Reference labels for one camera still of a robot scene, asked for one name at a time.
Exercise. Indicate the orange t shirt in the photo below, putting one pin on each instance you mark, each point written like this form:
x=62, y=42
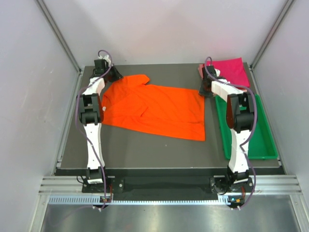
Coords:
x=133, y=103

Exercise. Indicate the magenta folded t shirt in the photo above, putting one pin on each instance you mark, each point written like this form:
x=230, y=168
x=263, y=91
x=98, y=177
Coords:
x=233, y=71

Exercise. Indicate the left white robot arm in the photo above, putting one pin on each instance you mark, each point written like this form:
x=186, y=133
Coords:
x=90, y=113

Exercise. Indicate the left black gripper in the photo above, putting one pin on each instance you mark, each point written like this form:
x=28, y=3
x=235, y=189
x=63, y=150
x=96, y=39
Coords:
x=117, y=75

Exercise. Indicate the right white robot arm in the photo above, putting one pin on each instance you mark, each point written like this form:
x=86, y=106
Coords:
x=241, y=118

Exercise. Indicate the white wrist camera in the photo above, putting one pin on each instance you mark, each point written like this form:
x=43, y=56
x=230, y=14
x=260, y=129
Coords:
x=106, y=58
x=217, y=71

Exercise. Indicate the right aluminium frame post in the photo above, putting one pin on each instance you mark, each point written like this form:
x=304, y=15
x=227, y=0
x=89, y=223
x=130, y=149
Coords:
x=288, y=4

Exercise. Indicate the green plastic tray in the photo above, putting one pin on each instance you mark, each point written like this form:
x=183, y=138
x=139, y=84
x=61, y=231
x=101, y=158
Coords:
x=261, y=145

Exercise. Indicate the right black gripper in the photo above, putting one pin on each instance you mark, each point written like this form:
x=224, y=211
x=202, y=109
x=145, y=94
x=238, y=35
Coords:
x=202, y=93

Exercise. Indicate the pink folded t shirt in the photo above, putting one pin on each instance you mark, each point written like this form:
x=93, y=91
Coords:
x=201, y=66

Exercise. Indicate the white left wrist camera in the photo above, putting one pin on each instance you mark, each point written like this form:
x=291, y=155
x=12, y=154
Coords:
x=106, y=58

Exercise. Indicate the grey slotted cable duct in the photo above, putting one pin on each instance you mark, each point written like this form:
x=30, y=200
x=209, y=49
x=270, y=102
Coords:
x=99, y=200

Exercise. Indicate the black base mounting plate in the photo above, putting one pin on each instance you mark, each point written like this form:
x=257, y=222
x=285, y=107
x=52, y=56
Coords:
x=166, y=184

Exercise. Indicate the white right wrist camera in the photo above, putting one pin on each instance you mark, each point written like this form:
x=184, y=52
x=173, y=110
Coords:
x=217, y=71

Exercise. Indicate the aluminium frame post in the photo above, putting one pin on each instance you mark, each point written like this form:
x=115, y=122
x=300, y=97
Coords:
x=288, y=4
x=58, y=34

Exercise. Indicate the left aluminium frame post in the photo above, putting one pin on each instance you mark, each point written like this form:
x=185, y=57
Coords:
x=58, y=34

